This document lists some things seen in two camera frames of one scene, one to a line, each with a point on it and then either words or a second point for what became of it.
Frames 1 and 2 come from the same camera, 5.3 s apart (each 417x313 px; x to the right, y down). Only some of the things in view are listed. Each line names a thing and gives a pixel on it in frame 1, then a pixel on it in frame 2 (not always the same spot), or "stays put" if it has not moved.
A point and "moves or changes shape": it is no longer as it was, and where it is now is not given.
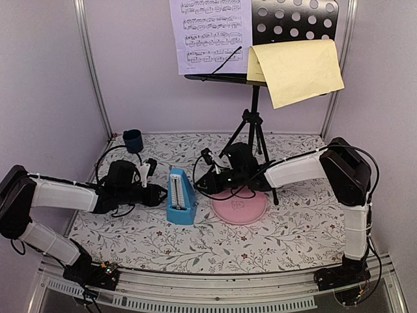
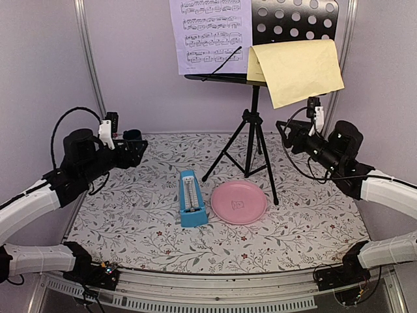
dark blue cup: [133, 140] stays put
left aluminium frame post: [81, 11] stays put
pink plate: [239, 205] stays put
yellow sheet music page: [294, 71] stays put
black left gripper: [155, 190] to [133, 158]
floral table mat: [298, 226] stays put
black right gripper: [212, 184] to [298, 132]
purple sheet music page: [208, 32] stays put
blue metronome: [182, 206] moves or changes shape
